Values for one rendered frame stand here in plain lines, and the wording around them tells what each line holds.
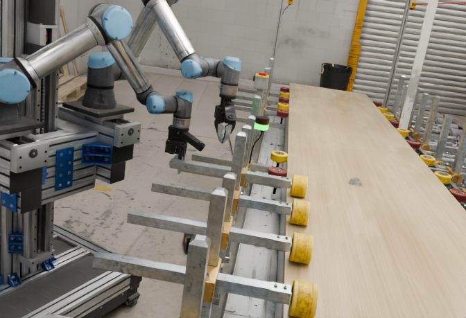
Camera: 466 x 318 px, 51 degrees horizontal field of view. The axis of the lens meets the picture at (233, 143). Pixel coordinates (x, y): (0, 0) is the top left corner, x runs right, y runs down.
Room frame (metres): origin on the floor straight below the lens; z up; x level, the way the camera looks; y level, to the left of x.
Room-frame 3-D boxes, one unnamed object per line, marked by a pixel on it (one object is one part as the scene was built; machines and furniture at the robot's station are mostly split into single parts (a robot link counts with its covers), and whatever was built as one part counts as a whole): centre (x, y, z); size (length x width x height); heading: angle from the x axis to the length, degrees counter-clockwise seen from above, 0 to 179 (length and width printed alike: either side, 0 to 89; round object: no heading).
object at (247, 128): (1.79, -0.04, 0.89); 0.04 x 0.04 x 0.48; 86
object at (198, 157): (2.25, -0.03, 0.82); 0.44 x 0.03 x 0.04; 86
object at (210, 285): (1.02, 0.02, 0.95); 0.14 x 0.06 x 0.05; 176
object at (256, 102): (2.29, -0.08, 0.92); 0.04 x 0.04 x 0.48; 86
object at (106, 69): (2.15, 0.62, 1.21); 0.13 x 0.12 x 0.14; 156
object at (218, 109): (2.04, 0.05, 1.13); 0.09 x 0.08 x 0.12; 16
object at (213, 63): (2.06, 0.15, 1.29); 0.11 x 0.11 x 0.08; 66
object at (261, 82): (2.55, -0.10, 1.18); 0.07 x 0.07 x 0.08; 86
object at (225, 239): (1.27, 0.00, 0.95); 0.14 x 0.06 x 0.05; 176
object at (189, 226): (1.26, 0.02, 0.95); 0.50 x 0.04 x 0.04; 86
